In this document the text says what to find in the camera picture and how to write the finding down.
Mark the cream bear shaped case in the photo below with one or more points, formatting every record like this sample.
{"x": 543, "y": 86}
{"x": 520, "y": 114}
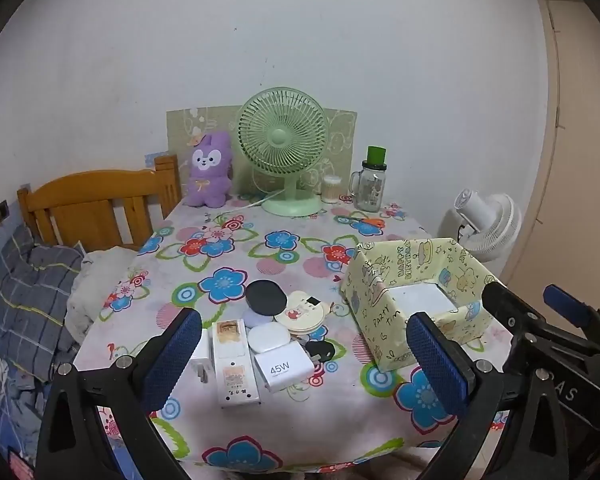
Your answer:
{"x": 300, "y": 315}

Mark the long white rectangular box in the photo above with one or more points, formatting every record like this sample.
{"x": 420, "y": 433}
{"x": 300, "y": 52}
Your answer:
{"x": 232, "y": 375}

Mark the cotton swab container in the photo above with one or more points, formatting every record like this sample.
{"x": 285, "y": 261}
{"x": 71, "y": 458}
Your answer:
{"x": 331, "y": 190}

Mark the purple plush toy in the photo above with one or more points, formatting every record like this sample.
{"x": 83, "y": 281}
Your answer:
{"x": 207, "y": 180}

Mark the grey plaid pillow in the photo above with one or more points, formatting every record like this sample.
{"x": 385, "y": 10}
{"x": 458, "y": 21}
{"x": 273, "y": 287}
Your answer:
{"x": 30, "y": 300}

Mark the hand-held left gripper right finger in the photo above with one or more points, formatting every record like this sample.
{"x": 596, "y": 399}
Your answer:
{"x": 437, "y": 360}

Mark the yellow cartoon fabric box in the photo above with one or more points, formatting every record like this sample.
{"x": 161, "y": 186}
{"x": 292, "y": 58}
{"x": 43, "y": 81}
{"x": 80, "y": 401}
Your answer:
{"x": 375, "y": 320}

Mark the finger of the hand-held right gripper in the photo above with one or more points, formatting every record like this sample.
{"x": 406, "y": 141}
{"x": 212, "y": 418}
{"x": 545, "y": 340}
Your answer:
{"x": 565, "y": 302}
{"x": 500, "y": 297}

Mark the white crumpled cloth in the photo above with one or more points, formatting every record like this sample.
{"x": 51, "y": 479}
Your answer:
{"x": 100, "y": 280}

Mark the green patterned wall panel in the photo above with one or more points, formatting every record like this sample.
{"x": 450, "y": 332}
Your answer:
{"x": 180, "y": 125}

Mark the white round case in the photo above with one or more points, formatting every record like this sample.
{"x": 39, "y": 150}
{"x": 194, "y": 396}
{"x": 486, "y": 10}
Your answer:
{"x": 270, "y": 340}

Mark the lavender round case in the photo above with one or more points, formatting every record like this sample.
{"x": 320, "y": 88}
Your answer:
{"x": 254, "y": 320}

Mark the white standing fan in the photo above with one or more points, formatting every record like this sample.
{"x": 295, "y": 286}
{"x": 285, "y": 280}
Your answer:
{"x": 480, "y": 210}

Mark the beige door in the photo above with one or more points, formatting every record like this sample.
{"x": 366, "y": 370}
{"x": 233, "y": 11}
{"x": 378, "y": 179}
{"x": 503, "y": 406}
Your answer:
{"x": 580, "y": 160}

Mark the floral tablecloth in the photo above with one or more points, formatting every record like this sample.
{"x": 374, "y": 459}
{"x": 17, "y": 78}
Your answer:
{"x": 305, "y": 410}

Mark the wall socket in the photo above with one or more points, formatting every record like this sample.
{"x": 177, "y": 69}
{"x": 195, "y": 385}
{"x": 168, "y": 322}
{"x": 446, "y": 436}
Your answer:
{"x": 2, "y": 208}

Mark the blue patterned wall paper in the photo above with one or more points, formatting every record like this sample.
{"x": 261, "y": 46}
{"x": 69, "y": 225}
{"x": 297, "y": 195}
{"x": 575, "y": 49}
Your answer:
{"x": 152, "y": 160}

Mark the small white plug adapter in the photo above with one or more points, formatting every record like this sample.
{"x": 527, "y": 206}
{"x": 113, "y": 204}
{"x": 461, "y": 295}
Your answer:
{"x": 202, "y": 360}

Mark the wooden bed headboard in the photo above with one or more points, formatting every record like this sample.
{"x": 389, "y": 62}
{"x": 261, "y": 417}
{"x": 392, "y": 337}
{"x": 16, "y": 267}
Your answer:
{"x": 80, "y": 195}

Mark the green desk fan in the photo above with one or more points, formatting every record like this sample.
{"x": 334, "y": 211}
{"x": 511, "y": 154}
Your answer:
{"x": 280, "y": 135}

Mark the white charger block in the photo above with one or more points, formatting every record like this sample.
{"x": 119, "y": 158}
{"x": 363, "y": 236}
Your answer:
{"x": 280, "y": 367}

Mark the small black gadget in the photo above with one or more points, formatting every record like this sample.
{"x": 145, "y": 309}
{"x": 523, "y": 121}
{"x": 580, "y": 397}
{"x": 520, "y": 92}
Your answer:
{"x": 325, "y": 349}

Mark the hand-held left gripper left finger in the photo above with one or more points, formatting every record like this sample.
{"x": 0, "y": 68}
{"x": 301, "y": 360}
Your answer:
{"x": 172, "y": 355}

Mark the glass mug with green lid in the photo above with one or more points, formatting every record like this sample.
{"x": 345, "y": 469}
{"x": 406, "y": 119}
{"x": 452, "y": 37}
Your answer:
{"x": 370, "y": 190}

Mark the black round case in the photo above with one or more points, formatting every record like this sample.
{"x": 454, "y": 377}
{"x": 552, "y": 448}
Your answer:
{"x": 266, "y": 297}

